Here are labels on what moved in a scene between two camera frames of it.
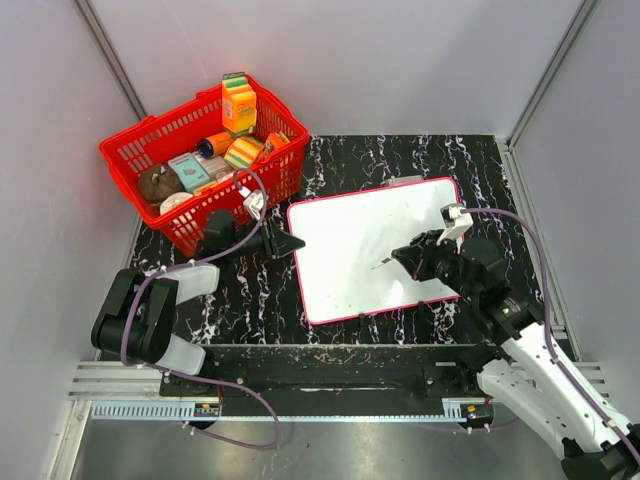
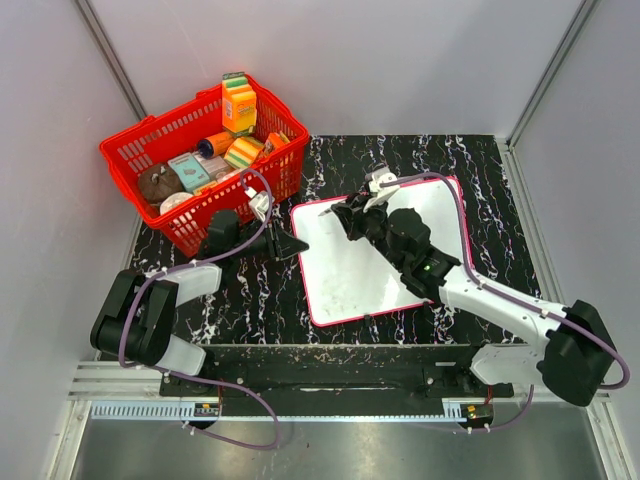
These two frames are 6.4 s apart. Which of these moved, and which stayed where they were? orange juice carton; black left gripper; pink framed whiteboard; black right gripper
Moved: black right gripper
Stayed: orange juice carton; black left gripper; pink framed whiteboard
